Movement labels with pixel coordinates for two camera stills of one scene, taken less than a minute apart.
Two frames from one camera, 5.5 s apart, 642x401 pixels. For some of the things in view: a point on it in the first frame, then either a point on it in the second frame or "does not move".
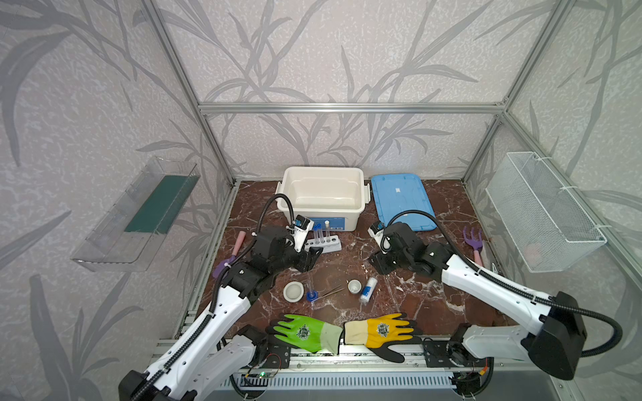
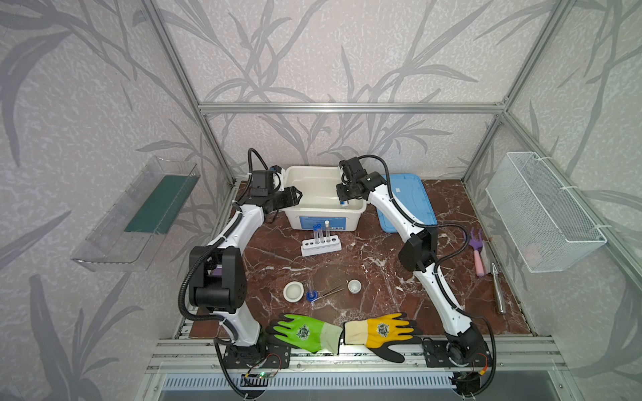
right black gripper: (384, 258) to (343, 190)
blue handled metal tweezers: (313, 295) does not move
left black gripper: (305, 256) to (287, 198)
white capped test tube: (327, 227) does not move
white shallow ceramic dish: (293, 291) does not move
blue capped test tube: (320, 232) does not move
